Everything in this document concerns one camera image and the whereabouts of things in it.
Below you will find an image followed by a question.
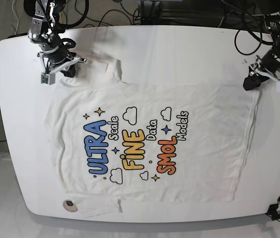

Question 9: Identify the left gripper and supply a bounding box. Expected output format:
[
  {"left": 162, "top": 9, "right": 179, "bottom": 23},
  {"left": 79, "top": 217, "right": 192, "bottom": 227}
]
[{"left": 243, "top": 51, "right": 280, "bottom": 91}]

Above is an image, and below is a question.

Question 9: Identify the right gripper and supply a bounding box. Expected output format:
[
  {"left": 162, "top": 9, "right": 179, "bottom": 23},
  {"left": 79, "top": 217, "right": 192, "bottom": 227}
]
[{"left": 37, "top": 43, "right": 87, "bottom": 78}]

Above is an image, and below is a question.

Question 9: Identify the white printed T-shirt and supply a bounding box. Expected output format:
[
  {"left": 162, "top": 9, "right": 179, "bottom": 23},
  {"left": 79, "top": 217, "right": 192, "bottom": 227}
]
[{"left": 45, "top": 58, "right": 260, "bottom": 217}]

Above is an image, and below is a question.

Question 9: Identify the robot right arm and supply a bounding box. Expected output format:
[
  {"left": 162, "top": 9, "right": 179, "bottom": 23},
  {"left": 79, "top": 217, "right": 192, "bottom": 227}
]
[{"left": 28, "top": 0, "right": 89, "bottom": 84}]

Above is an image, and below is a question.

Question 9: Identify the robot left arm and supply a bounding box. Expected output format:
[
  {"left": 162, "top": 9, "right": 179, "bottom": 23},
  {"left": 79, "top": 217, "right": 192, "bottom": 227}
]
[{"left": 222, "top": 0, "right": 280, "bottom": 92}]

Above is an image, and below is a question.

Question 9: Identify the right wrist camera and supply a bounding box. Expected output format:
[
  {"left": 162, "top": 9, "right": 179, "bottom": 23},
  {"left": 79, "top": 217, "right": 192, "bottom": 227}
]
[{"left": 41, "top": 73, "right": 55, "bottom": 85}]

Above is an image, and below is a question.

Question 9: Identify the left table cable grommet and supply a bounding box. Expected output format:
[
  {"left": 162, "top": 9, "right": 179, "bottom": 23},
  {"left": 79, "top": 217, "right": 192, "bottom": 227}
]
[{"left": 63, "top": 200, "right": 78, "bottom": 213}]

